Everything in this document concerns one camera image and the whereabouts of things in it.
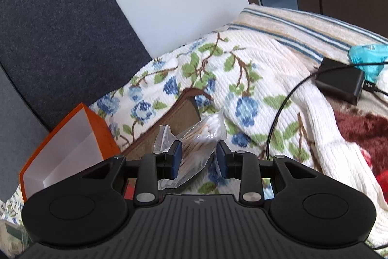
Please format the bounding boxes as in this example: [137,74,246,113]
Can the brown striped zipper pouch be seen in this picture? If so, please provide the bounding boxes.
[120,88,215,160]

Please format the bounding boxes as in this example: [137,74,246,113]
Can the blue striped beige blanket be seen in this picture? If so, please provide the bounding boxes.
[227,4,387,67]

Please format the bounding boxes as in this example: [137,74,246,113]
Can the floral knitted white blanket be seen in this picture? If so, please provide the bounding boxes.
[0,28,388,251]

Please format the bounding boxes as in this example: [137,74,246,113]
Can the dark red fluffy blanket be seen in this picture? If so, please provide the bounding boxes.
[335,111,387,177]

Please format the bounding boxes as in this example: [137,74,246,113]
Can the black cable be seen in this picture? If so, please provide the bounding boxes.
[257,62,388,161]

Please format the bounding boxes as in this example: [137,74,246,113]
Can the orange cardboard box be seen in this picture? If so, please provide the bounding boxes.
[19,103,120,201]

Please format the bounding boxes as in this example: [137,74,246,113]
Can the cotton swabs plastic bag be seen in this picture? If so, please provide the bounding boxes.
[153,112,227,190]

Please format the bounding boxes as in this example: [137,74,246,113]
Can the dark grey sofa backrest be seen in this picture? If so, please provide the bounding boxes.
[1,0,151,200]

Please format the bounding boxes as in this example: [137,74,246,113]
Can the cyan wet wipes pack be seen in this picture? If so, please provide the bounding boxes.
[348,44,388,84]

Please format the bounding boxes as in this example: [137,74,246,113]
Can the black power adapter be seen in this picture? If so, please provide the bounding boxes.
[315,57,365,105]

